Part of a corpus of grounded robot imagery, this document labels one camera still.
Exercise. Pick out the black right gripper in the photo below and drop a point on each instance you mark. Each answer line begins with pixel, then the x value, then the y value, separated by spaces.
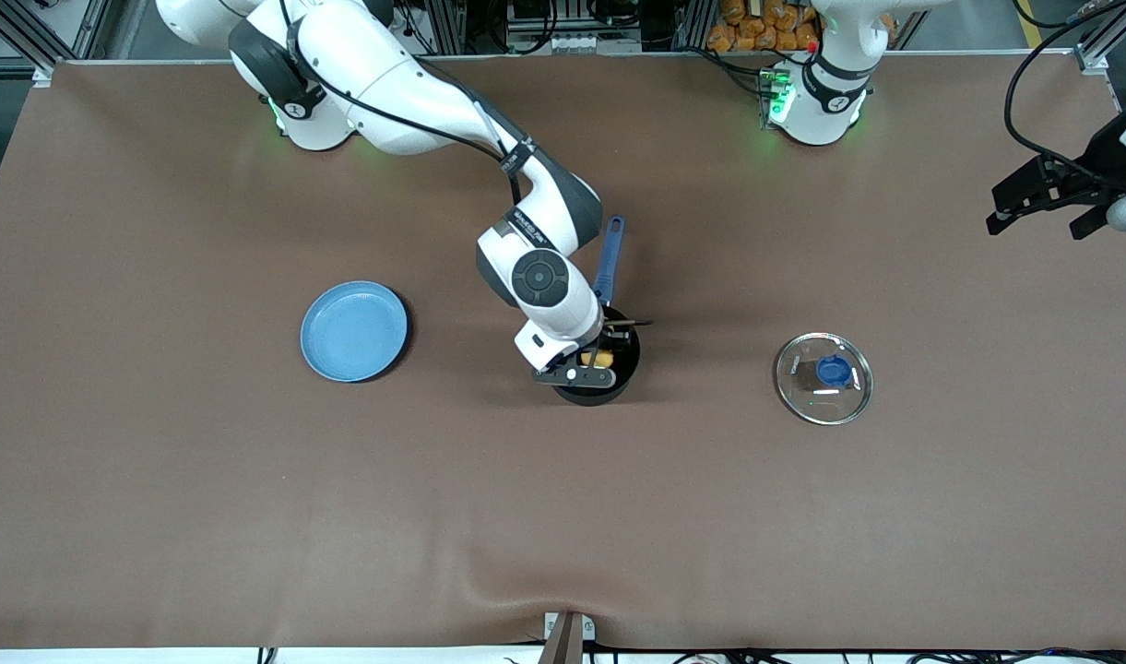
pixel 615 337

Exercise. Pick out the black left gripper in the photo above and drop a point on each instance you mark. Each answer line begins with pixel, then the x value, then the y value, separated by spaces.
pixel 1084 173

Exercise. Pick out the yellow potato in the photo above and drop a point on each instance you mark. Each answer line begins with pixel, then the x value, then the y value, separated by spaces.
pixel 609 358

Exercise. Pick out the glass lid with blue knob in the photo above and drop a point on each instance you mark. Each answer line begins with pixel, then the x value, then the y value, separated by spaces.
pixel 802 387

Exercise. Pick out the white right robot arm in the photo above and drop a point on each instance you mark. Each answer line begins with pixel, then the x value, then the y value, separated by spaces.
pixel 406 83

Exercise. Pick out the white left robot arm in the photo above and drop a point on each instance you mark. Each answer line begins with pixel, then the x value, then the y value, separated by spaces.
pixel 821 111

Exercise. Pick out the brown table cloth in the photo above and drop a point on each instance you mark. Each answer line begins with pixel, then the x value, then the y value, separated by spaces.
pixel 562 507

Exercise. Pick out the blue plate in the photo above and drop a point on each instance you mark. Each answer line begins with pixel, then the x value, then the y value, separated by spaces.
pixel 355 332

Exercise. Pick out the white power strip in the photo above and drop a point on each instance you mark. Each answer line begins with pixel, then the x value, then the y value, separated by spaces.
pixel 581 42

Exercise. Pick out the orange bread pile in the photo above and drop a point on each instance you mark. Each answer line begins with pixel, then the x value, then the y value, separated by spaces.
pixel 756 28

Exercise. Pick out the aluminium frame post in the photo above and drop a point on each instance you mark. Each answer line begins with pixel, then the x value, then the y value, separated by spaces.
pixel 1102 51

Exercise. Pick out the metal table clamp bracket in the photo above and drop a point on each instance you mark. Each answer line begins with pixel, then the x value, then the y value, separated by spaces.
pixel 567 641

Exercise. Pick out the aluminium frame rail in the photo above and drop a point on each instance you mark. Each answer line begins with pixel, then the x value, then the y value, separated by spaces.
pixel 28 28

